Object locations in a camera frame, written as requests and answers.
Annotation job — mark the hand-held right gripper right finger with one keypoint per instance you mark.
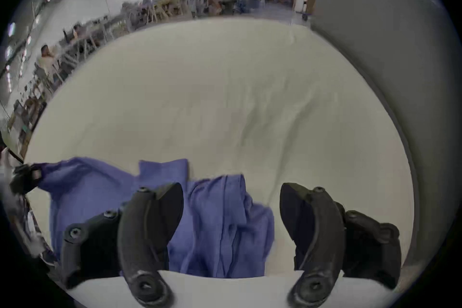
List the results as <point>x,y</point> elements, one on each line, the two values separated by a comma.
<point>321,227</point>

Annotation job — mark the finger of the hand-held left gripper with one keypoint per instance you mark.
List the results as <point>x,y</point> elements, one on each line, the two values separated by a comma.
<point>23,180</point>

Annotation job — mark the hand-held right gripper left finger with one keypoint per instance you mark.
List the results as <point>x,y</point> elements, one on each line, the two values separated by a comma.
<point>140,227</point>

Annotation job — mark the blue garment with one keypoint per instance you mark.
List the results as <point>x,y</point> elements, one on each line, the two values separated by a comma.
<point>216,220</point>

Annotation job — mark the row of tables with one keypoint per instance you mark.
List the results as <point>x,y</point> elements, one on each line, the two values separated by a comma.
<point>108,27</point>

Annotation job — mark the grey padded headboard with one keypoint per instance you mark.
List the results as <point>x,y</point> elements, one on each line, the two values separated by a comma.
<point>397,57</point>

